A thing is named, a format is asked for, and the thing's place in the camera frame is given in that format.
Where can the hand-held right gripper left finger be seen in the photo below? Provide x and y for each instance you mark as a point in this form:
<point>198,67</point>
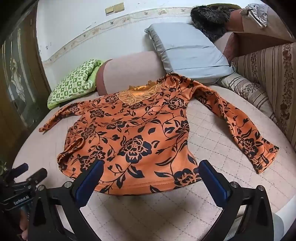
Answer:
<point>91,183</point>

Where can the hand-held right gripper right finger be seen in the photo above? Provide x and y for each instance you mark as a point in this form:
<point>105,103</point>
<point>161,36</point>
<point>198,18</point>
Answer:
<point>214,182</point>

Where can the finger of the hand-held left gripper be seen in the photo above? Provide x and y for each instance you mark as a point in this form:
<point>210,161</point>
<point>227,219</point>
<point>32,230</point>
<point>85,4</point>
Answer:
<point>38,173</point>
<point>19,168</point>

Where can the orange floral shirt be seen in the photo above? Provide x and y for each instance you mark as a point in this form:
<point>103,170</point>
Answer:
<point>138,139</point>

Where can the person's left hand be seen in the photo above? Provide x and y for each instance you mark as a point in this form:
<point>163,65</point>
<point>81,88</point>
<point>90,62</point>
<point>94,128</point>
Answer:
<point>23,223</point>

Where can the wooden door with glass panel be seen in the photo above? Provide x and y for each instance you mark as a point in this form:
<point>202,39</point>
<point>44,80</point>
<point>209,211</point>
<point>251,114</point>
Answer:
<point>18,76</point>

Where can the green patterned pillow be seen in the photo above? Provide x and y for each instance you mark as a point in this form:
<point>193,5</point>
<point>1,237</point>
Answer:
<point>74,81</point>

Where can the striped beige pillow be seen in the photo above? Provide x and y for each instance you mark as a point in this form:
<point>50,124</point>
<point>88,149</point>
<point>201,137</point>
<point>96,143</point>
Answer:
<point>272,76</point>

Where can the light blue pillow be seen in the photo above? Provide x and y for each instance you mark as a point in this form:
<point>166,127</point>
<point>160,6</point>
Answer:
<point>189,51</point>

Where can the grey crumpled cloth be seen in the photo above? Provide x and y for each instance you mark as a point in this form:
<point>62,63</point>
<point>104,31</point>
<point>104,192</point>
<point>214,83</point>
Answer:
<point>257,12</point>

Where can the beige wall switch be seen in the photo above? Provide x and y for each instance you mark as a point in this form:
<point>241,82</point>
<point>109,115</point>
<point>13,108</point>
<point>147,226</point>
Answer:
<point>119,7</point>
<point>109,10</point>

